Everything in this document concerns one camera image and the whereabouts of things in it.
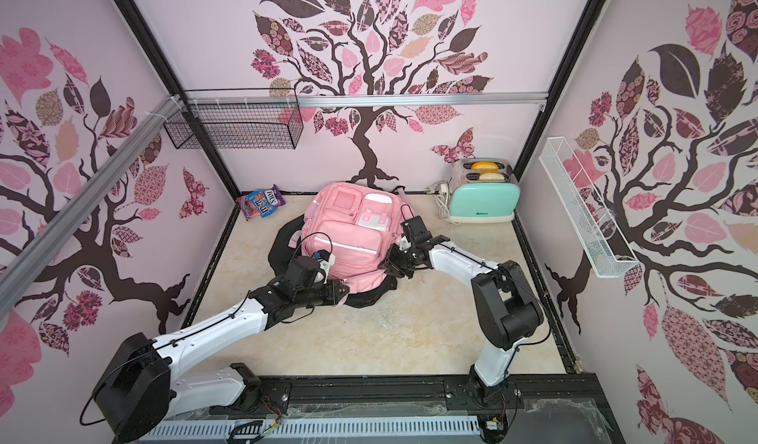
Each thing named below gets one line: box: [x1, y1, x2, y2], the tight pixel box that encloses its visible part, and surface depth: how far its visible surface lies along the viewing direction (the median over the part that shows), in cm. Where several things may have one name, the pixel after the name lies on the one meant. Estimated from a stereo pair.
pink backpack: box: [288, 181, 411, 304], surface depth 101 cm
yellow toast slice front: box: [478, 172, 506, 181], surface depth 103 cm
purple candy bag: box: [236, 183, 287, 222], surface depth 116 cm
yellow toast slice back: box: [470, 160, 499, 172], surface depth 105 cm
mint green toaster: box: [449, 157, 522, 224], surface depth 106 cm
